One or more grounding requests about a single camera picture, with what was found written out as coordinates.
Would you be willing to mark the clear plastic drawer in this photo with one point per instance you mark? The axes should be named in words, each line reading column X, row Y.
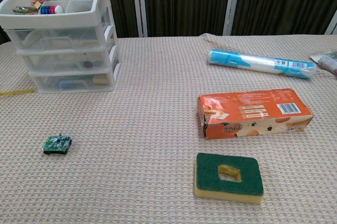
column 52, row 60
column 47, row 81
column 84, row 35

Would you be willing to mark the small green circuit board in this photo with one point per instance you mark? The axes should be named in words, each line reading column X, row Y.
column 56, row 143

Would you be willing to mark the orange cardboard box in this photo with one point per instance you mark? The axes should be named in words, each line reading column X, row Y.
column 250, row 108

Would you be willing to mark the beige woven tablecloth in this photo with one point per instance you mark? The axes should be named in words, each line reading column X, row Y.
column 131, row 129

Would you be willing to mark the tan block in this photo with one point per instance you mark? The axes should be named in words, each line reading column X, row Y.
column 101, row 79

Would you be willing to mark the dark green object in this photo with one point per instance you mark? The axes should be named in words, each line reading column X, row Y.
column 88, row 64

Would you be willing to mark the blue white plastic wrap roll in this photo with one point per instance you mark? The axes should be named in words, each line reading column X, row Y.
column 250, row 60

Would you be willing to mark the green rectangular card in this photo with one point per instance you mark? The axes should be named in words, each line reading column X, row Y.
column 208, row 179

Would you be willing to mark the blue plastic object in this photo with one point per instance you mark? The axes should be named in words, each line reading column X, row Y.
column 69, row 85

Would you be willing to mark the white round magnet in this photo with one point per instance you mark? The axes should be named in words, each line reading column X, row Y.
column 59, row 9

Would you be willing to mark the red round magnet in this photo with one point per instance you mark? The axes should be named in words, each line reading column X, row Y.
column 53, row 9

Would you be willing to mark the blue round magnets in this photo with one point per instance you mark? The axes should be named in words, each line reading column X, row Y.
column 46, row 10

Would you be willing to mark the yellow tape measure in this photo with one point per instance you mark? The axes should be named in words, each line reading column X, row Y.
column 15, row 92

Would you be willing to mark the pink floral package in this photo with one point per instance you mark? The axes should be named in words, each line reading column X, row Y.
column 329, row 62

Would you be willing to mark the white frame post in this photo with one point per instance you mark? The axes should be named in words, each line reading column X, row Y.
column 139, row 2
column 231, row 2
column 332, row 25

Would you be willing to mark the white drawer organizer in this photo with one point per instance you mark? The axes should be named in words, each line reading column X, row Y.
column 47, row 19

